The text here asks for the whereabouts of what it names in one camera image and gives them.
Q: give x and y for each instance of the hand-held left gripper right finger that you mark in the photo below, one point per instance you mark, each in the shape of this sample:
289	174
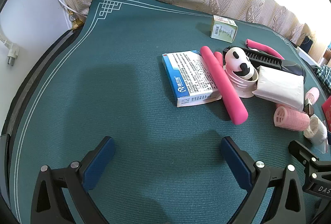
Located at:
235	162

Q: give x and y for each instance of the small pale green box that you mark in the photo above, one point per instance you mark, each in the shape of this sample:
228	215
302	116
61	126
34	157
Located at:
222	30

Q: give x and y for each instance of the long magenta foam roller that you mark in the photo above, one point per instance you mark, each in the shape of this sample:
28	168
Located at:
225	89

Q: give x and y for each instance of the white rolled bandage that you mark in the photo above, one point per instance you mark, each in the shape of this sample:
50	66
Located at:
315	130

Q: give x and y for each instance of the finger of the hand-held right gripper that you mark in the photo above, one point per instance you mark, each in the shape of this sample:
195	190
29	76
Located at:
300	151

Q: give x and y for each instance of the blue and white medicine box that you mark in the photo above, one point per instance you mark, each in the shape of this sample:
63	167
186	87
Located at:
186	76

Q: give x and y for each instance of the thick light pink foam roller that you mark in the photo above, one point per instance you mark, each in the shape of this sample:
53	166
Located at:
313	94

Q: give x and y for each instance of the white cup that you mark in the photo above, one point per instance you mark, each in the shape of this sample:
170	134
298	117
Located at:
243	86

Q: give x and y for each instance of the black usb stick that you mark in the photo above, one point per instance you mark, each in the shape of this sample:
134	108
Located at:
308	107

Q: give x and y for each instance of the red tin box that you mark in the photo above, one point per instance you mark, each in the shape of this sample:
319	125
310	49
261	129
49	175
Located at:
328	112

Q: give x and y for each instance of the white panda toy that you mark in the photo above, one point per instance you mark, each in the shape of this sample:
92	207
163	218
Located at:
235	59

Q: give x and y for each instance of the green plaid cloth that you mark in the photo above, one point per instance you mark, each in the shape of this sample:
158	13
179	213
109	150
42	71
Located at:
324	76

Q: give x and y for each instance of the brass curtain fitting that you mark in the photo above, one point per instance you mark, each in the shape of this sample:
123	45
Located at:
75	20

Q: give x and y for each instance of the white power plug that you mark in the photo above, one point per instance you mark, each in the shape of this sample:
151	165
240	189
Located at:
13	52

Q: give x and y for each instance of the pink velcro hair roller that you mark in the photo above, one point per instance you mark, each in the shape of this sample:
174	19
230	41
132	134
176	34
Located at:
292	118

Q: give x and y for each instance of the white tissue pack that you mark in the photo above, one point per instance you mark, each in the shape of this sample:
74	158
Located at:
279	86

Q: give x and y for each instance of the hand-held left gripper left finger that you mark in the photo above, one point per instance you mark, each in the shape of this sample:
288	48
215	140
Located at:
99	164

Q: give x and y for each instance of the bent magenta foam roller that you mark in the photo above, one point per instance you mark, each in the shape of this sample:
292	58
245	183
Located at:
261	45

